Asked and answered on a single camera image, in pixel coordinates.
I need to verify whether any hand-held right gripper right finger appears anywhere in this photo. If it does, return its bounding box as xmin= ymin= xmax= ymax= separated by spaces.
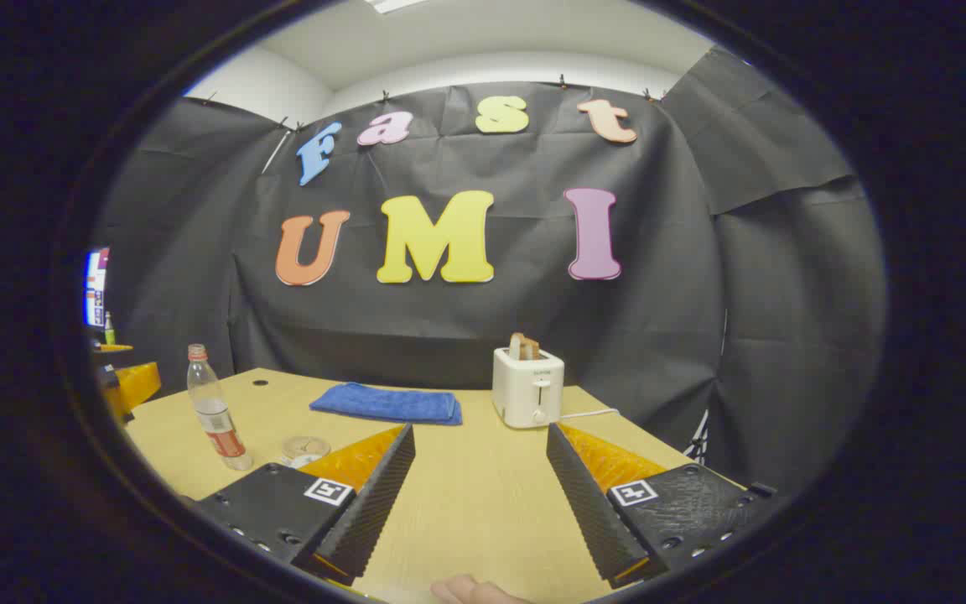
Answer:
xmin=545 ymin=422 xmax=779 ymax=590

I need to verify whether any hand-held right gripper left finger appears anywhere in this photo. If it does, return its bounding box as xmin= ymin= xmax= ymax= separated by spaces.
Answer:
xmin=194 ymin=424 xmax=417 ymax=588

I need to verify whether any clear plastic water bottle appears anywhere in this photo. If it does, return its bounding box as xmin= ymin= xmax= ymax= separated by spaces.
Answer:
xmin=187 ymin=344 xmax=254 ymax=471

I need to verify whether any round wooden coaster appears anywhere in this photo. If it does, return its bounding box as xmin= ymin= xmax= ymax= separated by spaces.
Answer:
xmin=283 ymin=435 xmax=332 ymax=461

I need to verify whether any computer monitor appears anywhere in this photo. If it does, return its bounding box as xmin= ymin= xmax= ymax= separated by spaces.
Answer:
xmin=85 ymin=248 xmax=111 ymax=328

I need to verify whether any blue folded towel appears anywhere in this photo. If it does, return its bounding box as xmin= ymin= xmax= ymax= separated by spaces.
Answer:
xmin=309 ymin=383 xmax=464 ymax=426

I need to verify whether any white toaster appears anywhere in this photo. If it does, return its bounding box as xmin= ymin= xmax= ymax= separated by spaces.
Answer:
xmin=491 ymin=346 xmax=566 ymax=430

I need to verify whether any black backdrop cloth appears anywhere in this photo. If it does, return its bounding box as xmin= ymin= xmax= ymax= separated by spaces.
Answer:
xmin=93 ymin=46 xmax=888 ymax=496

